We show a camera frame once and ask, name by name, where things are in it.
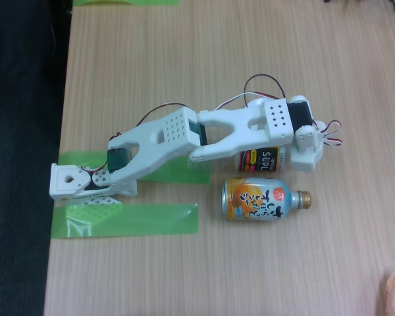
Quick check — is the clear plastic bottle white cap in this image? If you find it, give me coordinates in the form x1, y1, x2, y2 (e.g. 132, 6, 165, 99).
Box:
186, 131, 296, 174

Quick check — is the orange aluminium bottle can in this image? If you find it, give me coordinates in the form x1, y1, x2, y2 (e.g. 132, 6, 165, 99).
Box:
221, 176, 313, 222

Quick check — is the short green tape strip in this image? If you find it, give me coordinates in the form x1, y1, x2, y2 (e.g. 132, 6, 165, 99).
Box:
58, 150, 211, 185

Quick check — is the wide green tape strip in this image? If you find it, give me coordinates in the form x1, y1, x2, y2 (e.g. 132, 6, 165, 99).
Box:
51, 203, 199, 240

